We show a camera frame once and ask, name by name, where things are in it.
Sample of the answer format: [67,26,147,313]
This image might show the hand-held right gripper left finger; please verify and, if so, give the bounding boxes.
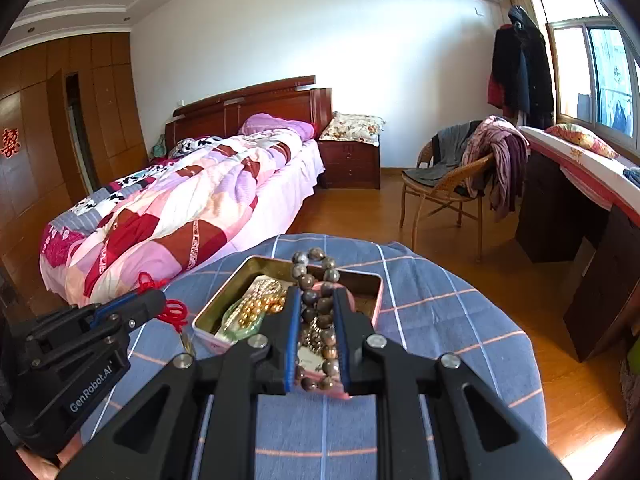
[60,287,303,480]

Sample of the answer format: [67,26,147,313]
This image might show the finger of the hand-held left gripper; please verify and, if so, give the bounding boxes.
[112,290,167,332]
[92,291,152,319]

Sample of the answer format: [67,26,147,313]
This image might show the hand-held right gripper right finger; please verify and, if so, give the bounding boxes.
[333,289,572,480]

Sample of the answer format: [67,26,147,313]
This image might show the red knotted cord pendant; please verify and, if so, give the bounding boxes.
[137,272,197,355]

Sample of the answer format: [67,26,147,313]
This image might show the pearl necklace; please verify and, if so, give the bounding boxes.
[234,280,287,327]

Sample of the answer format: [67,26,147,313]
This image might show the dark stone bead bracelet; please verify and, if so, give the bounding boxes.
[291,247,351,401]

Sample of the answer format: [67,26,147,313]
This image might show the metal tin box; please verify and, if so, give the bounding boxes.
[191,255,386,401]

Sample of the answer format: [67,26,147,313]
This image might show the printed paper card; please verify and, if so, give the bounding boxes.
[295,346,331,381]

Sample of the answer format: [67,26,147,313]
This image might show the blue checked tablecloth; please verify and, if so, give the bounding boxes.
[80,232,547,480]

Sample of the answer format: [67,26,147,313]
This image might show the patchwork quilt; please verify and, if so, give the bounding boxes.
[40,130,307,307]

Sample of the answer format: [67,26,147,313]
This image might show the pink bedsheet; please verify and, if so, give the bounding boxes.
[240,139,327,271]

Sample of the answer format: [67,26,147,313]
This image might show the wooden wardrobe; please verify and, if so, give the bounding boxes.
[0,32,151,306]

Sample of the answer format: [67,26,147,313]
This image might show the black and white blanket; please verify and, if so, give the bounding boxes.
[75,136,227,211]

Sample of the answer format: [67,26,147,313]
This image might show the wicker chair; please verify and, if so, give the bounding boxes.
[400,132,497,262]

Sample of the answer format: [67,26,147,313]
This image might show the wooden nightstand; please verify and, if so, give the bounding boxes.
[319,140,381,190]

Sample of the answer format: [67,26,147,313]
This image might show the grey clothing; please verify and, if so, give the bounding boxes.
[403,122,482,189]

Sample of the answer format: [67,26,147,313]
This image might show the floral pillow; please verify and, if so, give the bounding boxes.
[320,111,387,148]

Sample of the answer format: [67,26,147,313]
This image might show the purple pillow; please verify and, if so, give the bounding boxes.
[239,113,316,142]

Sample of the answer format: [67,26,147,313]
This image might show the wooden bed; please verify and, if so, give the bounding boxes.
[40,76,334,311]

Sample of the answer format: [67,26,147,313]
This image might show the dark desk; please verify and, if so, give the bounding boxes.
[515,127,640,364]

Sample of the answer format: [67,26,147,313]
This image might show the pink striped clothing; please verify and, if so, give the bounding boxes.
[462,115,530,224]

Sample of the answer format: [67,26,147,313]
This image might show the white and red desk cloth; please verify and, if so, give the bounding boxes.
[520,126,640,222]

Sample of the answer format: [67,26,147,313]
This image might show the floral cushion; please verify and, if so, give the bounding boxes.
[546,123,620,160]

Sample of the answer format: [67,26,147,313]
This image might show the hanging dark coats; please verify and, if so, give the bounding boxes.
[488,5,555,129]

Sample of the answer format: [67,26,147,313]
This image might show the window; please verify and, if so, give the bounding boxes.
[532,0,640,142]

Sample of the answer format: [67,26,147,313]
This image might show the silver chain necklace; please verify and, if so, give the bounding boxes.
[299,322,327,355]

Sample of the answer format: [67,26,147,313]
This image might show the green bead necklace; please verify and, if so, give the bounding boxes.
[221,299,272,337]

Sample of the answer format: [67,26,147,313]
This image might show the red paper wall decoration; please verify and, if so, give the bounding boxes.
[0,127,22,161]

